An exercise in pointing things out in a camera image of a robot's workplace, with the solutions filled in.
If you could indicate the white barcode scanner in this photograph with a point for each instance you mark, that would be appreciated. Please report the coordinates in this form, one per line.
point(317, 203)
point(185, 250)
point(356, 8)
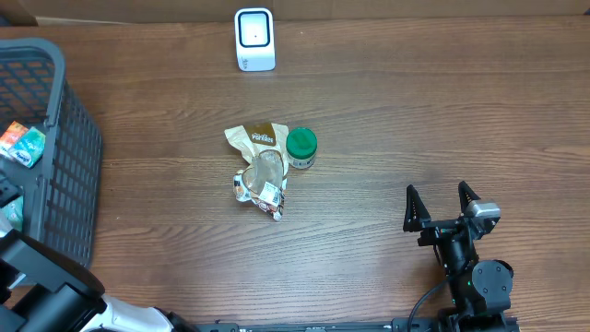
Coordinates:
point(254, 39)

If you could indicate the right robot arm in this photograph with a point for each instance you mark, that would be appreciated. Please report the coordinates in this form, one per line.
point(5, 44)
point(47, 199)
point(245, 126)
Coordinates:
point(480, 289)

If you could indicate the orange snack packet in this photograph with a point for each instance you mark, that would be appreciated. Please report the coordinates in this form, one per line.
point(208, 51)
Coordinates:
point(9, 138)

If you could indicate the brown PanTree snack bag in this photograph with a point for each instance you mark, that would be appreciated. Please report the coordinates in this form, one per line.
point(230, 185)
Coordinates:
point(264, 180)

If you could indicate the grey plastic shopping basket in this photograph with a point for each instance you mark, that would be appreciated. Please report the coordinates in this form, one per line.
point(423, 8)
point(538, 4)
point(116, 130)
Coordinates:
point(61, 189)

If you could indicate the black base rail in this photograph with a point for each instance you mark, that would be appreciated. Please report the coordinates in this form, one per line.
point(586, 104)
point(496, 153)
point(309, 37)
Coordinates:
point(313, 327)

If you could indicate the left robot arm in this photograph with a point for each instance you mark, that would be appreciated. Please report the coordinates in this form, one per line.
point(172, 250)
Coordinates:
point(43, 290)

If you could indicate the teal tissue packet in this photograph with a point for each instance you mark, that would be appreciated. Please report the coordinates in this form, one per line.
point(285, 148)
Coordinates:
point(13, 211)

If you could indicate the green lid jar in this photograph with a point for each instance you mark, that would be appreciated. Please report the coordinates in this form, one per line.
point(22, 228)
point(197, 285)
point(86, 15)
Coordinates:
point(302, 146)

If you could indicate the teal gum packet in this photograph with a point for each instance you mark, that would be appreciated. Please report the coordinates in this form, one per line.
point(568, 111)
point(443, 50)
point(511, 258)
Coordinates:
point(29, 149)

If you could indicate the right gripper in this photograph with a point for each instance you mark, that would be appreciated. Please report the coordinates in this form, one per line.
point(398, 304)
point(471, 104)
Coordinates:
point(418, 218)

